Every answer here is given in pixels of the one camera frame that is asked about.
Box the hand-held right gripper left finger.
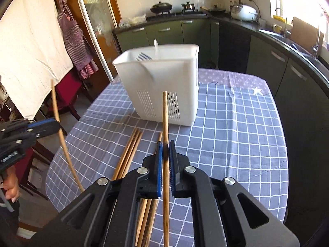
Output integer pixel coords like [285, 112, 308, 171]
[27, 141, 165, 247]

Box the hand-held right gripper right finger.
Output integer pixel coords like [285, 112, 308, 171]
[168, 140, 301, 247]

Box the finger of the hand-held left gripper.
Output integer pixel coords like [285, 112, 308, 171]
[27, 119, 61, 137]
[0, 120, 38, 150]

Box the white plastic utensil holder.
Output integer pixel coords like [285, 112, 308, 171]
[112, 44, 200, 127]

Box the person's left hand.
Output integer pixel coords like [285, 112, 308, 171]
[2, 170, 20, 203]

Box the dark wooden chair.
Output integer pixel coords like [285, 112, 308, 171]
[18, 140, 55, 201]

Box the red chair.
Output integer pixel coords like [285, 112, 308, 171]
[38, 71, 87, 134]

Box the blue checked tablecloth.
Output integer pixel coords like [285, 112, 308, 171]
[46, 81, 288, 247]

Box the white hanging cloth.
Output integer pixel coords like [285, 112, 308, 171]
[0, 0, 74, 120]

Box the purple checked apron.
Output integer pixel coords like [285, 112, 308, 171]
[57, 0, 100, 79]

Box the sliding glass door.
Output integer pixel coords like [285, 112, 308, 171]
[73, 0, 122, 83]

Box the white plastic bag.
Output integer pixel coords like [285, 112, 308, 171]
[118, 15, 147, 28]

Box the gas stove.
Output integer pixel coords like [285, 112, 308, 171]
[146, 10, 210, 21]

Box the black wok with lid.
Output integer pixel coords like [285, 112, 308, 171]
[150, 2, 173, 14]

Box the black kitchen countertop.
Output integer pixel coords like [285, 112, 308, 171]
[113, 13, 329, 90]

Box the frying pan with lid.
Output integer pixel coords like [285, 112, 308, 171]
[200, 5, 227, 15]

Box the white rice cooker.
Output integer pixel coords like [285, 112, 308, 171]
[231, 4, 258, 21]

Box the steel double sink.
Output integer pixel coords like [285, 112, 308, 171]
[259, 29, 329, 66]

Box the gooseneck faucet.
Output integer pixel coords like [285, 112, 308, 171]
[275, 8, 289, 38]

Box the wooden cutting board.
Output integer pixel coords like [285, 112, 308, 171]
[290, 17, 325, 55]

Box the straight metal faucet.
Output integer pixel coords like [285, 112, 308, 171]
[312, 13, 325, 58]

